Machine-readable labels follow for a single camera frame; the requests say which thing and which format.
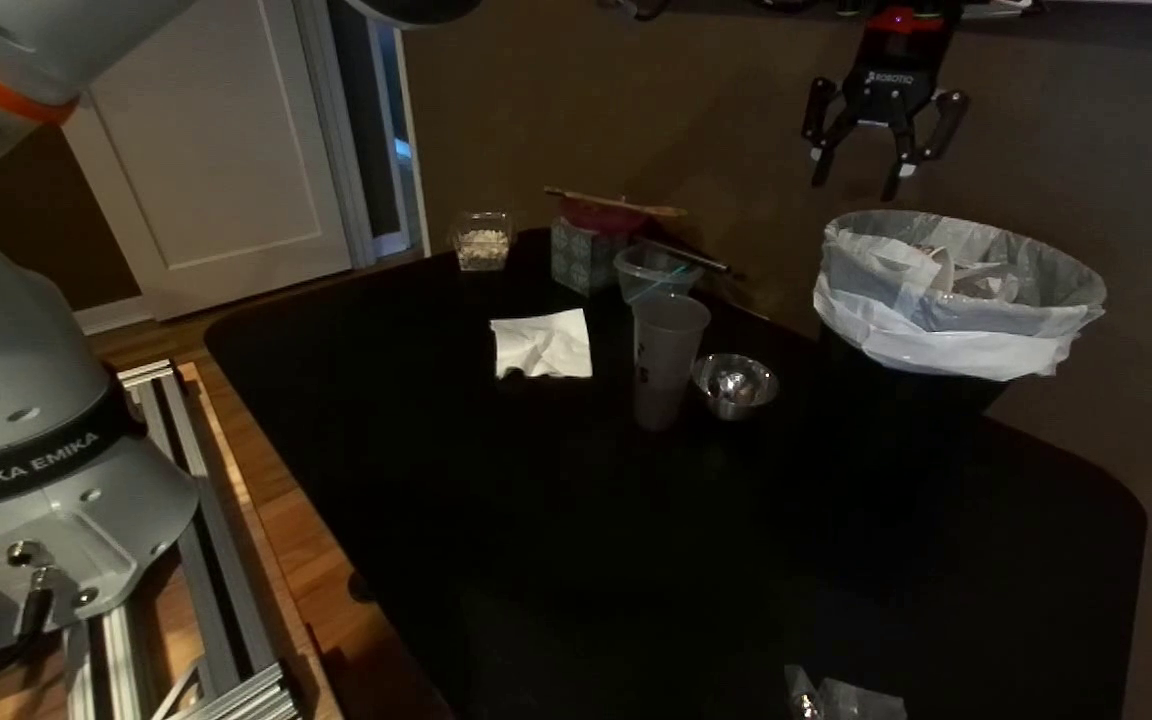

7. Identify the red bowl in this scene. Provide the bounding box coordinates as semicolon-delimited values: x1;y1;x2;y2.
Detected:
560;196;650;238

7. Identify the wooden spoon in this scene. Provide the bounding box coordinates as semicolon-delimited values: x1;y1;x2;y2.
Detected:
542;185;690;220

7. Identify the black stick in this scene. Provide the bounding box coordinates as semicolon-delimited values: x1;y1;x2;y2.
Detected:
636;237;734;275

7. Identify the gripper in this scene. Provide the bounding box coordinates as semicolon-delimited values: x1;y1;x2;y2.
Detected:
801;6;971;204

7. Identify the white door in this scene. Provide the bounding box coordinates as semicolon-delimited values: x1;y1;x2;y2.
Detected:
60;0;354;323

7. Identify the glass sliding door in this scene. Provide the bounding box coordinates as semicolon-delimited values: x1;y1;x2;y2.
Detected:
324;0;431;265

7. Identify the clear plastic cup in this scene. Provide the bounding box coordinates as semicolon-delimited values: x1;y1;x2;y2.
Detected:
630;292;713;432

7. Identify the small metal bowl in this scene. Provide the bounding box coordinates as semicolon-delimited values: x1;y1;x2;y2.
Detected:
690;352;781;422

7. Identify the heap of crumpled paper trash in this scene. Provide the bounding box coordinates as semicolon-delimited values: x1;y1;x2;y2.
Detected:
874;238;1039;303

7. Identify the clear container of popcorn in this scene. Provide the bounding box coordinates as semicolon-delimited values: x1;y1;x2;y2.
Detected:
450;209;516;274

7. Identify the patterned tissue box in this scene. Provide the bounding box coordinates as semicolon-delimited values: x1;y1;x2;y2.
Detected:
549;215;639;298

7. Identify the white plastic bin liner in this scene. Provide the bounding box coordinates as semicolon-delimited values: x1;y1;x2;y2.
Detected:
812;209;1108;383

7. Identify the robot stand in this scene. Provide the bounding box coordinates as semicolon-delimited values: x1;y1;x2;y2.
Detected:
0;358;305;720

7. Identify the clear plastic bag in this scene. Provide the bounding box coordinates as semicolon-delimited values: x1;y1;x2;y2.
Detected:
783;662;909;720

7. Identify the clear plastic bowl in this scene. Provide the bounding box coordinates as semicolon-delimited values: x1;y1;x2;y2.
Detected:
613;243;706;307

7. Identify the white paper napkin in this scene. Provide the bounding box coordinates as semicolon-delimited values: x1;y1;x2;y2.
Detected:
488;307;595;382

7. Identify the black trash bin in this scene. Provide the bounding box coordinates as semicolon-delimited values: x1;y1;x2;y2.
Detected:
812;209;1108;426

